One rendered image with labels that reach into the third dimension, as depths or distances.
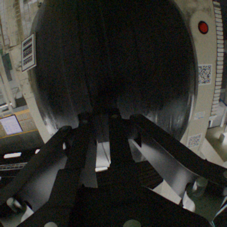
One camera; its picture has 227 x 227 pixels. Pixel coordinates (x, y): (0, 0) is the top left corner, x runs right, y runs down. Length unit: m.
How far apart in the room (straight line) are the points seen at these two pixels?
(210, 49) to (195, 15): 0.12
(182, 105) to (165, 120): 0.04
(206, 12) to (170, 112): 0.39
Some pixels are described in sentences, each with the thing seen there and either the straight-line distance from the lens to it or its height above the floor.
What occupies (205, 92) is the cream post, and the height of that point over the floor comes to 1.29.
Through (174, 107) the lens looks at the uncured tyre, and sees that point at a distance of 0.23.
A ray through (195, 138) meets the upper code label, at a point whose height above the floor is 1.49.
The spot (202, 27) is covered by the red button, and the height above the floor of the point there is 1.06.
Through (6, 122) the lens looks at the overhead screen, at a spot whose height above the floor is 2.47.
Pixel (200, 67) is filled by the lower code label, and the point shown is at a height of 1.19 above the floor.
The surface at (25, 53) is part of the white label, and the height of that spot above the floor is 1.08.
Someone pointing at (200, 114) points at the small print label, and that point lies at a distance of 0.59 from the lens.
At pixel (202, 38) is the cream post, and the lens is 0.50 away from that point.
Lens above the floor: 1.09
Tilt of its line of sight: 29 degrees up
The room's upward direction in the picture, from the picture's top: 170 degrees clockwise
